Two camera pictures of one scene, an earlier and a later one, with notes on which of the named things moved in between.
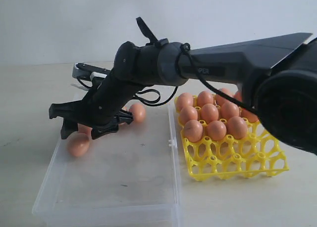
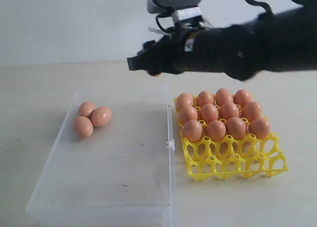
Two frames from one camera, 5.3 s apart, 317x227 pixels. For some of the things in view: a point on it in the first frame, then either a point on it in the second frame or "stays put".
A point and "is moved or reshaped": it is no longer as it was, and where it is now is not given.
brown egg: [209, 112] stays put
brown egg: [123, 124] is moved or reshaped
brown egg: [229, 110] stays put
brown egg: [205, 97] stays put
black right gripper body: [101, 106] -> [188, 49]
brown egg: [188, 113] stays put
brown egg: [78, 144] -> [260, 127]
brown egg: [237, 126] stays put
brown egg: [184, 99] stays put
